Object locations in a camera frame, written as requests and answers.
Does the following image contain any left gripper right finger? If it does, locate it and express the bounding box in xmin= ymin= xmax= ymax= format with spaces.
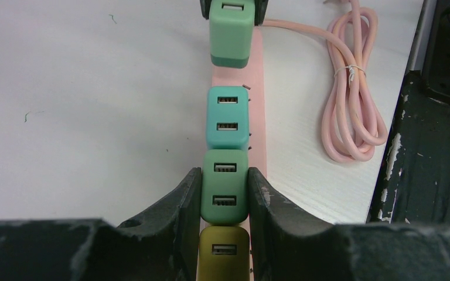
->
xmin=248 ymin=167 xmax=450 ymax=280

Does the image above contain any yellow adapter on pink strip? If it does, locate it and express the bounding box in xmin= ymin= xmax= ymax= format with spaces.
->
xmin=197 ymin=226 xmax=250 ymax=281

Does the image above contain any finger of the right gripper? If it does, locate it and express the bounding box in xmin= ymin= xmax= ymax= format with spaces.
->
xmin=254 ymin=0 xmax=268 ymax=26
xmin=199 ymin=0 xmax=210 ymax=19

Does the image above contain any pink power strip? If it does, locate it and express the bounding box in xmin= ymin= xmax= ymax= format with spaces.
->
xmin=196 ymin=27 xmax=268 ymax=281

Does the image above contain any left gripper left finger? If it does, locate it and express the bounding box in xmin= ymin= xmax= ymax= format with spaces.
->
xmin=0 ymin=167 xmax=202 ymax=280

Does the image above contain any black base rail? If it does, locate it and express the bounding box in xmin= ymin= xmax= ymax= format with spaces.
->
xmin=367 ymin=1 xmax=450 ymax=223

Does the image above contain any green adapter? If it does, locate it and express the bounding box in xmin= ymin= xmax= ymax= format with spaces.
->
xmin=200 ymin=149 xmax=249 ymax=225
xmin=209 ymin=1 xmax=255 ymax=68

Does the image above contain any teal adapter on pink strip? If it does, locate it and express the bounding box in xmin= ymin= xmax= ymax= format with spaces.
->
xmin=206 ymin=86 xmax=250 ymax=150

